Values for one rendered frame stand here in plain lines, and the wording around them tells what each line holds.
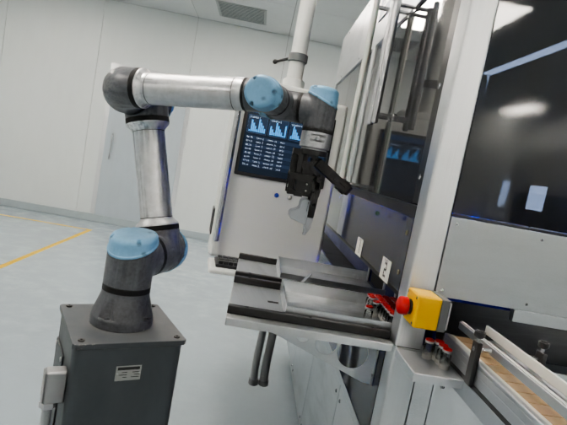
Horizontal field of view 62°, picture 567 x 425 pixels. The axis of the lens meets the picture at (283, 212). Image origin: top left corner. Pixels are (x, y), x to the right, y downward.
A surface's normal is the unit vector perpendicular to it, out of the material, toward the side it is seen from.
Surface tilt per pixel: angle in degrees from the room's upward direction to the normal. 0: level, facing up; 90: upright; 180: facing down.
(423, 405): 90
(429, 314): 90
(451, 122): 90
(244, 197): 90
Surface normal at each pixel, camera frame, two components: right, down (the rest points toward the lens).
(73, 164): 0.05, 0.11
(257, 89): -0.26, 0.05
